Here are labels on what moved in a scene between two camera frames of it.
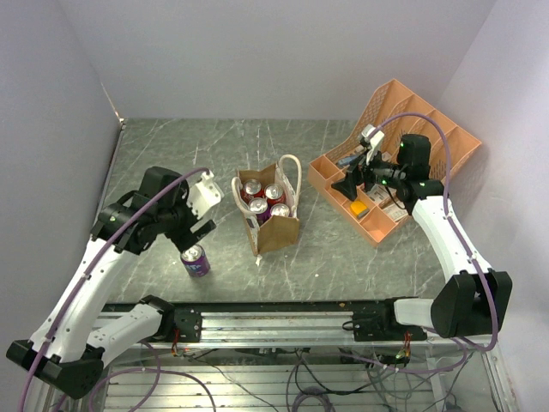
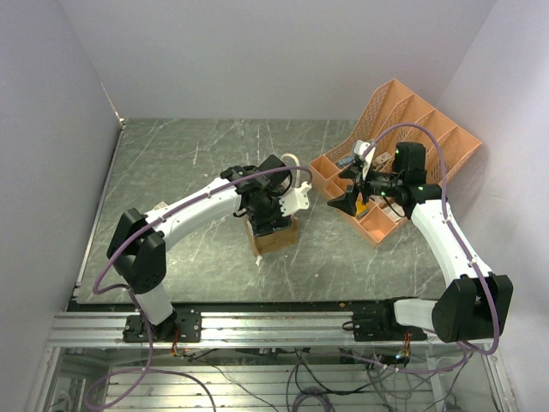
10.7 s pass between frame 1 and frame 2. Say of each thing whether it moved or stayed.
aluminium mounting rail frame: stayed
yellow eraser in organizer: stayed
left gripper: moved
